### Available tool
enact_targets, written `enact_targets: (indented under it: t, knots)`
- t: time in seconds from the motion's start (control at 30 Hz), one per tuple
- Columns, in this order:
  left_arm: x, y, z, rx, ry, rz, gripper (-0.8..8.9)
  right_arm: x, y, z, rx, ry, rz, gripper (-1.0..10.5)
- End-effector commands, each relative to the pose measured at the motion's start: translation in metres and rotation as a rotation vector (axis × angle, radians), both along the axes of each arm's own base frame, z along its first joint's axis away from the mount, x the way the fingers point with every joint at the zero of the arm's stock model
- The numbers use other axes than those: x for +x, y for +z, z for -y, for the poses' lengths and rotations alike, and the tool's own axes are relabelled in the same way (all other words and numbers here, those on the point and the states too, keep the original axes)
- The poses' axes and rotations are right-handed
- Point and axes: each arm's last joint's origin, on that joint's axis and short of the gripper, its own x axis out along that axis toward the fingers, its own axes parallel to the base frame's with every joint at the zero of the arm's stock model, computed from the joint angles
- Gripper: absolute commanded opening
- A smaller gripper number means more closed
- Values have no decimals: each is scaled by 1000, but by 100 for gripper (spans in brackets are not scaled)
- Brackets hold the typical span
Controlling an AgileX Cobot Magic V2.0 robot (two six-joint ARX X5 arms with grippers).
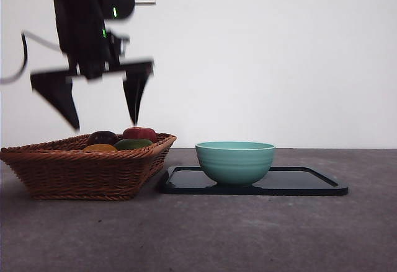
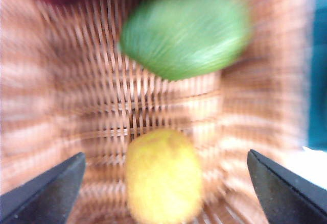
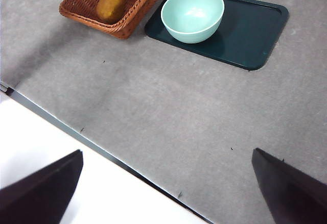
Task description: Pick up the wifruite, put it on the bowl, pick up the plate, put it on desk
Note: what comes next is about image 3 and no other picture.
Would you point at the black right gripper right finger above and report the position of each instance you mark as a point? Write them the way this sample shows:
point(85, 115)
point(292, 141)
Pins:
point(296, 196)

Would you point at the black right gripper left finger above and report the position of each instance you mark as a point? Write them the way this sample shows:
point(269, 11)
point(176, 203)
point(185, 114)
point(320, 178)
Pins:
point(38, 198)

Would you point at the brown kiwi fruit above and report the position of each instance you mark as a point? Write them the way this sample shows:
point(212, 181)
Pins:
point(110, 7)

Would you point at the teal ribbed bowl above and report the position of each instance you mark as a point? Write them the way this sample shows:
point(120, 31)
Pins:
point(191, 14)

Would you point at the dark teal rectangular tray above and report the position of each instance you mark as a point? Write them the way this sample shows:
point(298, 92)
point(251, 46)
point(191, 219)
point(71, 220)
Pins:
point(250, 32)

